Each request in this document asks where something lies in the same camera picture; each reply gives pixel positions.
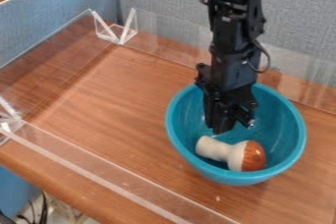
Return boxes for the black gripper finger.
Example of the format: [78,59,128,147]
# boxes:
[233,99,257,128]
[204,93,236,135]

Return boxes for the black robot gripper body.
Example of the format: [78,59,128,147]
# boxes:
[196,45,261,110]

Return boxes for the toy mushroom brown cap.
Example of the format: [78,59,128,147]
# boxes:
[194,135,268,173]

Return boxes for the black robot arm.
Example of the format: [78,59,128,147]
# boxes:
[196,0,269,135]

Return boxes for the blue plastic bowl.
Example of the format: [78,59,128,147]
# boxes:
[165,84,306,187]

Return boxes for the clear acrylic back barrier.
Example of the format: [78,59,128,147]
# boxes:
[125,8,336,114]

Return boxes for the clear acrylic barrier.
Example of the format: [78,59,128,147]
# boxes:
[125,8,336,114]
[0,96,238,224]

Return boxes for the clear acrylic front barrier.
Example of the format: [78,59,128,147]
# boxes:
[0,96,238,224]

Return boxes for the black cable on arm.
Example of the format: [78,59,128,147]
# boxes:
[246,37,273,75]

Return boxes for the clear acrylic corner bracket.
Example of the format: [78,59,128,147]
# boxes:
[90,9,137,45]

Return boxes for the black cables under table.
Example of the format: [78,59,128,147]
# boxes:
[0,192,49,224]

